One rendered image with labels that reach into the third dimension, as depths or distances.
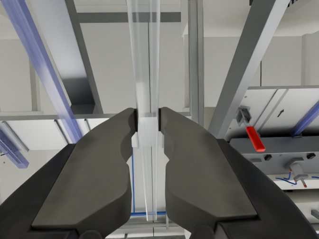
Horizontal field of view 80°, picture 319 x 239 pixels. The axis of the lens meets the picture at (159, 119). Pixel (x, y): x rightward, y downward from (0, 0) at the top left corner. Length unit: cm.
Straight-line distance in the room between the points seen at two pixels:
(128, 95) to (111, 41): 59
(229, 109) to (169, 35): 182
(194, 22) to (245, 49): 32
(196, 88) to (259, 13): 34
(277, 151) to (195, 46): 38
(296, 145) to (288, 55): 204
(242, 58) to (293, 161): 33
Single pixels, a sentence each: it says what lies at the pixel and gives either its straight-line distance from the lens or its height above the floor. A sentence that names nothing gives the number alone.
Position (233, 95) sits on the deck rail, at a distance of 41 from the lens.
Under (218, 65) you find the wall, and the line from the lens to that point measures 222.
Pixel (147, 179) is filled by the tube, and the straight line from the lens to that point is 20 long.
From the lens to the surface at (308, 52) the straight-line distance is 135.
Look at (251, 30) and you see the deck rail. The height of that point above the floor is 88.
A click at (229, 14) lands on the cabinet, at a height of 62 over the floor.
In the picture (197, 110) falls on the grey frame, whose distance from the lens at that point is 63.
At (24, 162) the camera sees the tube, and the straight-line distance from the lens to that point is 40.
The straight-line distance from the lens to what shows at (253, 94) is 44.
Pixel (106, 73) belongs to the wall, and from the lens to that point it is 215.
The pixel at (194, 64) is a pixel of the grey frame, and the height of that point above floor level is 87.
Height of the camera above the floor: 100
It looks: 3 degrees up
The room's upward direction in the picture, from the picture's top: 179 degrees clockwise
